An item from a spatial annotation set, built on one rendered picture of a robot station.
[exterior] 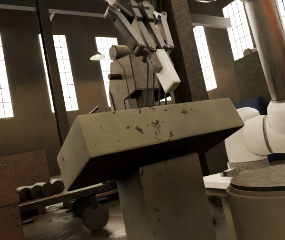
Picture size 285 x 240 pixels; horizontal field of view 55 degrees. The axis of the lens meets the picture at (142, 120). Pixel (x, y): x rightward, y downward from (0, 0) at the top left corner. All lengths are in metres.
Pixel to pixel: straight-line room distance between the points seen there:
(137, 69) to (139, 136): 5.40
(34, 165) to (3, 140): 8.10
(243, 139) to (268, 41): 0.38
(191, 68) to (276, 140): 2.36
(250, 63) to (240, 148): 3.10
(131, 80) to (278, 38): 4.73
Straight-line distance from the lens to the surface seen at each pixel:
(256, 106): 4.00
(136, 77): 5.63
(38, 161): 3.61
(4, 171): 1.97
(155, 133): 0.31
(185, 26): 3.57
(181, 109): 0.36
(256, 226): 0.27
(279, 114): 1.10
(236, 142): 1.17
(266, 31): 1.06
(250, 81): 4.20
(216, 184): 1.13
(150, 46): 0.47
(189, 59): 3.41
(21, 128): 11.78
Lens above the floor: 0.58
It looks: 5 degrees up
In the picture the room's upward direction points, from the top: 11 degrees counter-clockwise
